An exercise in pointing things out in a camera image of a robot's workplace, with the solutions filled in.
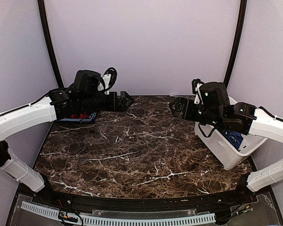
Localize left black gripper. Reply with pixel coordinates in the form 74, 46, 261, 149
80, 90, 134, 112

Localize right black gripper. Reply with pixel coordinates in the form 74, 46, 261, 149
169, 96, 224, 128

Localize red black plaid shirt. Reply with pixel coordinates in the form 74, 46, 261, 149
70, 114, 90, 119

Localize light blue shirt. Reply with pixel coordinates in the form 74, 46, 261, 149
58, 112, 98, 123

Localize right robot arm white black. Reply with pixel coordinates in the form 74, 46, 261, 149
169, 79, 283, 204

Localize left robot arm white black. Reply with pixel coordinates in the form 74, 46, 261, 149
0, 67, 134, 205

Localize white plastic bin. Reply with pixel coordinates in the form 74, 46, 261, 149
194, 96, 268, 170

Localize blue shirt in bin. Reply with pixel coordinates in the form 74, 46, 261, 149
223, 130, 243, 151

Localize right clear acrylic plate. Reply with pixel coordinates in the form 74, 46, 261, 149
226, 192, 283, 226

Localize clear acrylic plate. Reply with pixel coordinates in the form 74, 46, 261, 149
5, 193, 61, 226
226, 192, 283, 226

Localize left clear acrylic plate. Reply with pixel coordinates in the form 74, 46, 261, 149
5, 193, 61, 226

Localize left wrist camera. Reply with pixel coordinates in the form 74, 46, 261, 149
98, 67, 117, 95

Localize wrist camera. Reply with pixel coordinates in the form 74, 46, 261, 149
191, 79, 204, 104
98, 67, 117, 95

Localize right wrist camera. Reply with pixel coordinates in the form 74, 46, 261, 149
191, 79, 204, 104

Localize white slotted cable duct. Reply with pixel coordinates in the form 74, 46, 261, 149
21, 201, 216, 226

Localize black curved front rail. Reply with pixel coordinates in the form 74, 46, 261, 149
15, 182, 274, 214

